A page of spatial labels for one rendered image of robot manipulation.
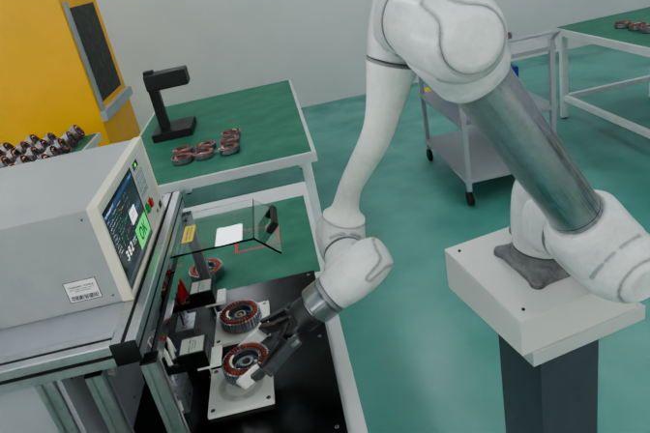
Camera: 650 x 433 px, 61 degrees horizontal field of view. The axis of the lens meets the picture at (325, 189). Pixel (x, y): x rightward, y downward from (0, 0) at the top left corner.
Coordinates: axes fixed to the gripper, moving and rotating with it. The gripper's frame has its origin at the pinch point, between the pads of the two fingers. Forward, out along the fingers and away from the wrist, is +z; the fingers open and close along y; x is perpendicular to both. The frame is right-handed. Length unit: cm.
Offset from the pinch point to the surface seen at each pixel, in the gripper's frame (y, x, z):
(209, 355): -1.2, 8.2, 3.6
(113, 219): -2.4, 44.5, -8.0
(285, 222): 85, -14, -6
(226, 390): -1.0, -1.9, 8.3
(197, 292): 21.6, 12.4, 5.5
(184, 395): -3.5, 5.6, 13.9
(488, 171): 208, -128, -87
